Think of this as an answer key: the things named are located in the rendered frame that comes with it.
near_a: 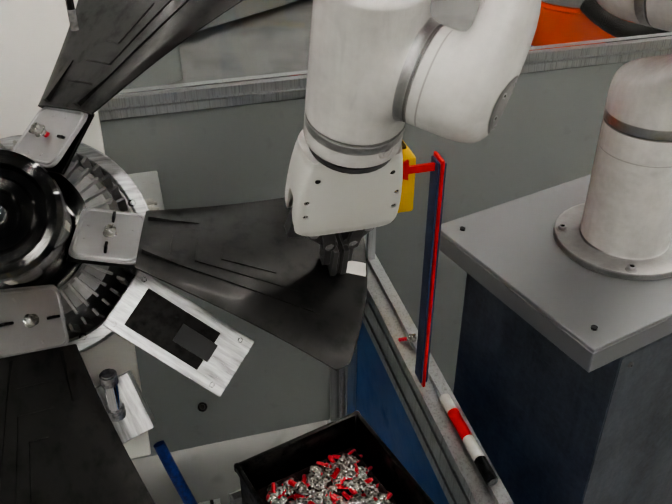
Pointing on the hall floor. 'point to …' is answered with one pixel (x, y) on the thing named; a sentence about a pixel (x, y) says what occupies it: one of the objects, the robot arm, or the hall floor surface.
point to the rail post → (349, 386)
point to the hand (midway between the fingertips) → (336, 252)
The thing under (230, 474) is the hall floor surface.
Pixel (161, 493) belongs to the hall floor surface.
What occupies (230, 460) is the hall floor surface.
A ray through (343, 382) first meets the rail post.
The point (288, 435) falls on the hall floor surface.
